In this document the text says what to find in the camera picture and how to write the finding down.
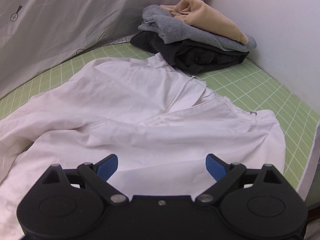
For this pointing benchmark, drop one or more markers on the white garment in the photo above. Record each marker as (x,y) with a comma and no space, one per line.
(159,122)

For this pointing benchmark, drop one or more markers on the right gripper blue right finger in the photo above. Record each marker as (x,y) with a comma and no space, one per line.
(222,171)

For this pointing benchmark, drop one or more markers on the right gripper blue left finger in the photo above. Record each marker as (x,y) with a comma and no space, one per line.
(102,170)

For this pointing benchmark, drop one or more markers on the black folded garment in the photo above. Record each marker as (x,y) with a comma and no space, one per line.
(187,55)

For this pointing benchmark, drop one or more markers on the beige folded garment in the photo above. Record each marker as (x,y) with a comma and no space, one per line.
(198,14)

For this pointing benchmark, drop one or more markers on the grey folded garment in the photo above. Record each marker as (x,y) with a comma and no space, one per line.
(169,29)

